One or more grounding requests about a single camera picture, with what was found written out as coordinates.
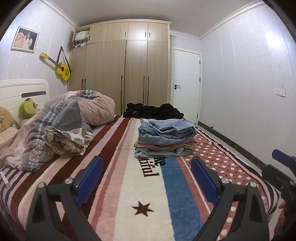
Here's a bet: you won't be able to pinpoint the black clothes pile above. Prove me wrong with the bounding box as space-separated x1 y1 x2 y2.
123 103 185 121

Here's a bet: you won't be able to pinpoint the framed wall photo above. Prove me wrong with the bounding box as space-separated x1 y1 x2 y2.
10 26 39 53

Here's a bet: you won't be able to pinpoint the blue denim pants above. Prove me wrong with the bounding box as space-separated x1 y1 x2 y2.
138 119 197 145

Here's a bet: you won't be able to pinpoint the pink patterned duvet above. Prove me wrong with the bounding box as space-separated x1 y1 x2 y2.
0 90 116 172

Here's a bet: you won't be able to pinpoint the white door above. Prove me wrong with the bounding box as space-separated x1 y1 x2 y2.
171 46 202 124

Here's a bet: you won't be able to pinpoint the small white object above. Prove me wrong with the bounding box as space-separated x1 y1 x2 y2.
0 171 11 189

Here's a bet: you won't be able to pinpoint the beige plush toy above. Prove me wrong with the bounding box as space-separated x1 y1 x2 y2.
0 107 15 132

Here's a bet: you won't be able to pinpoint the beige wooden wardrobe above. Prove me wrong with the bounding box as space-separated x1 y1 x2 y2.
69 20 173 116

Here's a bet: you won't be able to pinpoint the pink pants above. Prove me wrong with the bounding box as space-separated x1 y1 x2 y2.
135 138 195 151

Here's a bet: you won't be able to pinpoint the grey pants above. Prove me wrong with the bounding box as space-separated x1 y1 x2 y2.
134 141 192 158

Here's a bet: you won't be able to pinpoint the striped dotted bed blanket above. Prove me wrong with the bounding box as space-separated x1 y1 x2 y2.
0 115 280 241

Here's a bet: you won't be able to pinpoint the green plush toy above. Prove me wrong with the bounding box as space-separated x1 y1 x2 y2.
18 98 39 120

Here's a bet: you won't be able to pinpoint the yellow ukulele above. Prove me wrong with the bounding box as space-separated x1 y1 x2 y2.
40 46 72 81

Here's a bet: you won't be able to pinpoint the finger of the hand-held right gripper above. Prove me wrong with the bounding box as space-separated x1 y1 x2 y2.
272 149 296 167

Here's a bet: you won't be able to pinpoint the person's right hand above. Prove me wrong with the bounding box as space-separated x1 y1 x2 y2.
274 200 288 237

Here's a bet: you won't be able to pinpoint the white bed headboard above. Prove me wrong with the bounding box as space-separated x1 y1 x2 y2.
0 79 50 116

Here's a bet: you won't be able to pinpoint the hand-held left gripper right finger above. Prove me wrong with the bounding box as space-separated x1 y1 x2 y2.
191 156 270 241

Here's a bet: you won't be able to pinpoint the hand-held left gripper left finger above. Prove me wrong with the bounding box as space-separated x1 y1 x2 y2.
24 156 104 241

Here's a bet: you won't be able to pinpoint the floral pillow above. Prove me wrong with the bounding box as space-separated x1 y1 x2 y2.
0 127 20 146

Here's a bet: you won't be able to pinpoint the folded bedding in wardrobe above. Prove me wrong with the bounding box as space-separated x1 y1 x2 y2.
73 31 90 49

